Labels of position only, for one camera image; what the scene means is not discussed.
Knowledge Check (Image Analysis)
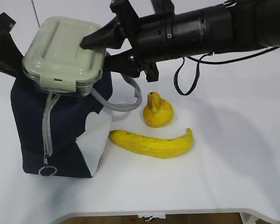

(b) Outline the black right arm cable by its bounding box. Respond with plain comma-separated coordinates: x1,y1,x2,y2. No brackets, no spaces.
173,46,280,96

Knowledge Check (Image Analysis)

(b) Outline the white tape under table edge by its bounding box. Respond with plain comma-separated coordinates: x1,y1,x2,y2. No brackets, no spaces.
138,213,166,222

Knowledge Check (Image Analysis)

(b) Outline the yellow pear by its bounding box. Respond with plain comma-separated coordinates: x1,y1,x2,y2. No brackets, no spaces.
143,91,175,128

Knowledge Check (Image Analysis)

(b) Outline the green lid lunch box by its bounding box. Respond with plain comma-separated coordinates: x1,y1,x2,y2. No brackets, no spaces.
23,16,106,97

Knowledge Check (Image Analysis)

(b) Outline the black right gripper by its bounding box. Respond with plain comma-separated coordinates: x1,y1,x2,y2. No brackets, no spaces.
80,0,175,82

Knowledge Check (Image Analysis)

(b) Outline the navy blue lunch bag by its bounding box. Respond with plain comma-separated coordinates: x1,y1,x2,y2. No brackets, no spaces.
10,35,143,179

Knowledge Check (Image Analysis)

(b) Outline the yellow banana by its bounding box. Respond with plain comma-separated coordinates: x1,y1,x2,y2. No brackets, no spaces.
109,128,194,159

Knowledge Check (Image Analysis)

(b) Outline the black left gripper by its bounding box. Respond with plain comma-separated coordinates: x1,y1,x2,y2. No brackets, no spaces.
0,13,23,77

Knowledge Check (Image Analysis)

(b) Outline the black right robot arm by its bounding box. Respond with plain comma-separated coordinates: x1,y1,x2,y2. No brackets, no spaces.
80,0,280,82

